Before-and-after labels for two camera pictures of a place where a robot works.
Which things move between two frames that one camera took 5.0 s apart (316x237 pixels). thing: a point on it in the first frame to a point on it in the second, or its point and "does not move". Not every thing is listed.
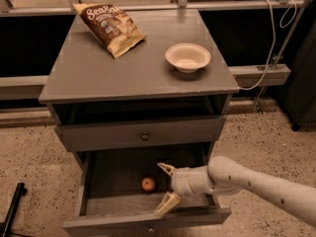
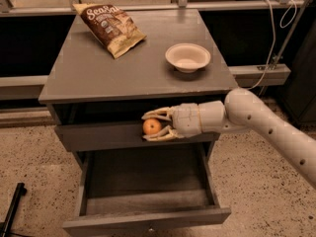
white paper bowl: [188, 57] does not move
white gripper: [181, 181] to [185, 119]
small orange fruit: [147, 184] to [151, 126]
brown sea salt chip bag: [112, 26] does not move
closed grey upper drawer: [139, 133] does not move
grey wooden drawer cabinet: [122, 117] does not move
